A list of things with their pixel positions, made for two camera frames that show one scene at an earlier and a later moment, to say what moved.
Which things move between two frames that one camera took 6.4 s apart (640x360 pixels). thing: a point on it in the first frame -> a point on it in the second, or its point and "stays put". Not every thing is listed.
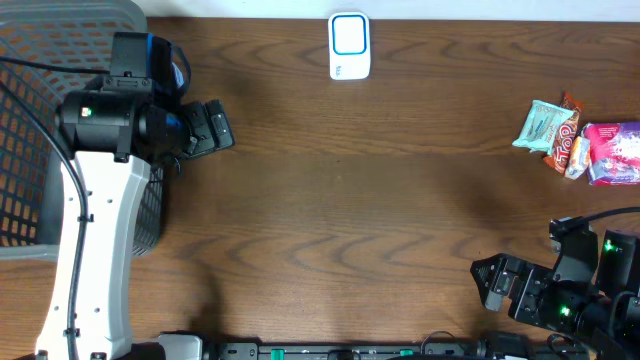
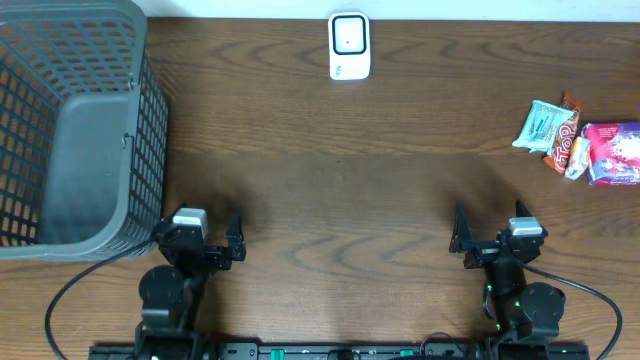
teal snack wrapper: [541, 127] stays put
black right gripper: [523, 288] -> [489, 252]
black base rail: [375, 351] stays put
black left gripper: [201, 130] -> [208, 254]
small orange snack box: [579, 158] stays put
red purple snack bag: [614, 149] stays put
